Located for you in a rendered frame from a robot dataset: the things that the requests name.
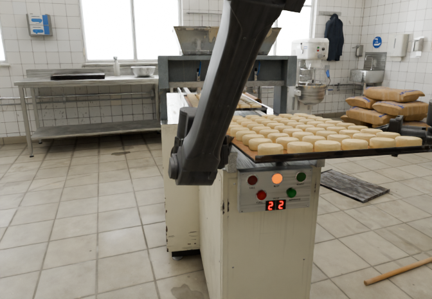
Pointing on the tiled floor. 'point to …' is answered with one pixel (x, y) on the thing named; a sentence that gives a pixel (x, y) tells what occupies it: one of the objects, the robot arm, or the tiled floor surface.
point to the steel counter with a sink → (37, 77)
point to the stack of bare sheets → (351, 186)
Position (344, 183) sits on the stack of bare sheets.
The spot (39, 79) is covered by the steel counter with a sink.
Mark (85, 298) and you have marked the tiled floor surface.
